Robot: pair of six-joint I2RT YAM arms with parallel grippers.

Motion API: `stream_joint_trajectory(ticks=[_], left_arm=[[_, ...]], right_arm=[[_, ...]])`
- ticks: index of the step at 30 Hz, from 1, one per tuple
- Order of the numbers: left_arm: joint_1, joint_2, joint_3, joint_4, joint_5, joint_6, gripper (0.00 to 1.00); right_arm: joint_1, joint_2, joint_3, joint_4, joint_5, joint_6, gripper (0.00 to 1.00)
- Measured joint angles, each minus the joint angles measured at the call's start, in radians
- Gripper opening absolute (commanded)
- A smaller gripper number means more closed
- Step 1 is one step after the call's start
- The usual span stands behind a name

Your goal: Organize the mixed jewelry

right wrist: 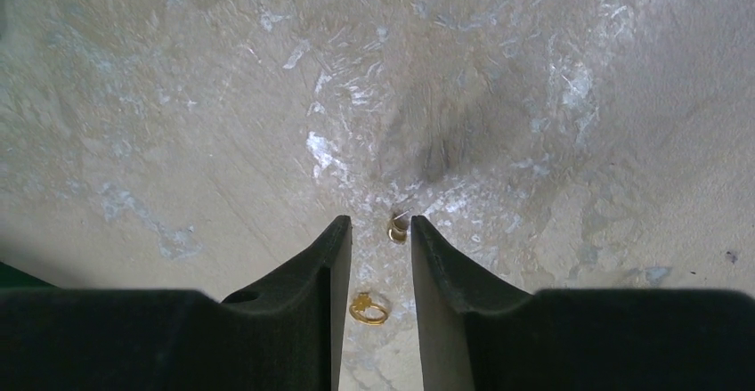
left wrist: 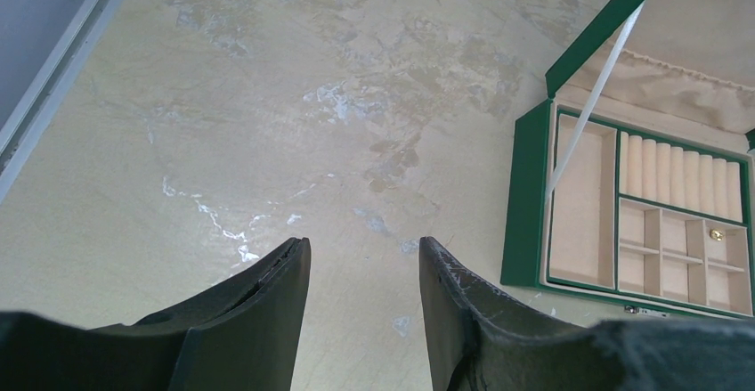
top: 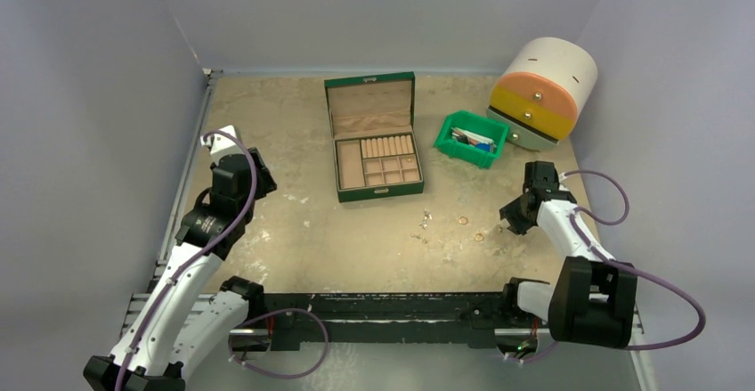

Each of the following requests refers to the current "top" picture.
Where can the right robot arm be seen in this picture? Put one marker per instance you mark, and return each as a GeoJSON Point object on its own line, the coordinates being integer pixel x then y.
{"type": "Point", "coordinates": [592, 301]}

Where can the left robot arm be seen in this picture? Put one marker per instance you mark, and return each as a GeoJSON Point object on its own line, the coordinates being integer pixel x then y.
{"type": "Point", "coordinates": [165, 344]}

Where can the green plastic bin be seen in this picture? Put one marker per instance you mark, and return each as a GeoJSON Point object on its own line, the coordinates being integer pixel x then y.
{"type": "Point", "coordinates": [472, 138]}

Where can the silver earring cluster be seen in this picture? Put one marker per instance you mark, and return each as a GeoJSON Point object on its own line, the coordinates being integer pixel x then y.
{"type": "Point", "coordinates": [427, 217]}

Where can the aluminium frame rail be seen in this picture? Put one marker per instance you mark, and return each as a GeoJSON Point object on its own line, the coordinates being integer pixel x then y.
{"type": "Point", "coordinates": [176, 212]}

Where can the round drawer cabinet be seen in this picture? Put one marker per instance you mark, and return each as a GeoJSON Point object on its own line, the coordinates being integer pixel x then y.
{"type": "Point", "coordinates": [542, 92]}

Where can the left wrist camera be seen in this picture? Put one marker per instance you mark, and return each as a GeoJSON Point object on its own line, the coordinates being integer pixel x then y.
{"type": "Point", "coordinates": [219, 145]}

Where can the green jewelry box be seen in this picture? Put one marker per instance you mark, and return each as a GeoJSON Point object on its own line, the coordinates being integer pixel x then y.
{"type": "Point", "coordinates": [367, 106]}

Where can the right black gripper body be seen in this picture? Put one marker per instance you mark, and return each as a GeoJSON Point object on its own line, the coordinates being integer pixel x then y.
{"type": "Point", "coordinates": [520, 212]}

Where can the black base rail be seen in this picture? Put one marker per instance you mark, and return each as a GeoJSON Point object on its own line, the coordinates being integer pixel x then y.
{"type": "Point", "coordinates": [479, 320]}

